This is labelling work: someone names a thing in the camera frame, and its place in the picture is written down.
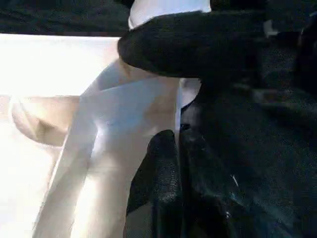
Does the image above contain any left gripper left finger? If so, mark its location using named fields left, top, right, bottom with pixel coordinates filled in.
left=123, top=130, right=183, bottom=238

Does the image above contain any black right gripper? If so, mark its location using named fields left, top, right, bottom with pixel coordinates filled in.
left=260, top=0, right=317, bottom=97

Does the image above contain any black work mat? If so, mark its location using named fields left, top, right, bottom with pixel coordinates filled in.
left=0, top=0, right=317, bottom=238

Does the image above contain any white plastic table top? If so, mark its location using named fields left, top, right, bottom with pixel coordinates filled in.
left=0, top=33, right=203, bottom=238

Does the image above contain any white plastic table leg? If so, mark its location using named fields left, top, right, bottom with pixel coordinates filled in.
left=127, top=0, right=212, bottom=29

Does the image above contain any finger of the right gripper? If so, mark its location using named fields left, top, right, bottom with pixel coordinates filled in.
left=117, top=9, right=268, bottom=81

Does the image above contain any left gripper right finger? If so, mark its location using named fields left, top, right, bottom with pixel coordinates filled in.
left=178, top=128, right=252, bottom=238

